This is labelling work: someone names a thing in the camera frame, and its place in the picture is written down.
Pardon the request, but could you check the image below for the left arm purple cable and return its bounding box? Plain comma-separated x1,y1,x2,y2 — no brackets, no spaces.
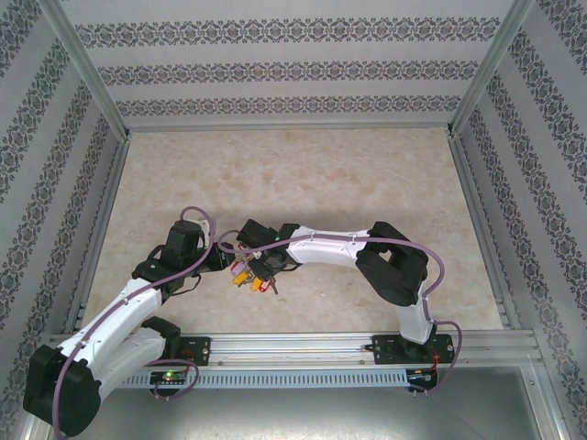
52,206,219,436

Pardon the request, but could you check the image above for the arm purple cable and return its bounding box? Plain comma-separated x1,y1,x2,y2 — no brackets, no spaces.
217,230,462,399
52,206,219,436

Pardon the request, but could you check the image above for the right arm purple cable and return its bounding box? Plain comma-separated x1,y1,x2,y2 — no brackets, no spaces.
217,230,462,399

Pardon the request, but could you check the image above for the aluminium frame beam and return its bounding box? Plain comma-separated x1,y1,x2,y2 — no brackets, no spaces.
123,121,455,134
448,135,524,331
63,135,132,334

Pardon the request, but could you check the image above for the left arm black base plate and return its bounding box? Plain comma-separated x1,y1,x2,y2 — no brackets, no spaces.
179,336,214,368

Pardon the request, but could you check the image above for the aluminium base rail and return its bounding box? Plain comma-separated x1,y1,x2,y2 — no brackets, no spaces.
49,333,538,368

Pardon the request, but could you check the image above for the white perforated cable duct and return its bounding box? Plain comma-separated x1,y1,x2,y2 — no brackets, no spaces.
122,368,412,390

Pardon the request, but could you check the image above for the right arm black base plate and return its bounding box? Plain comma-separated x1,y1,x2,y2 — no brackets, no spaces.
371,333,454,369

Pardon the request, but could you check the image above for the aluminium frame post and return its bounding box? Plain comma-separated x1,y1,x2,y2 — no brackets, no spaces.
37,0,132,138
447,0,537,137

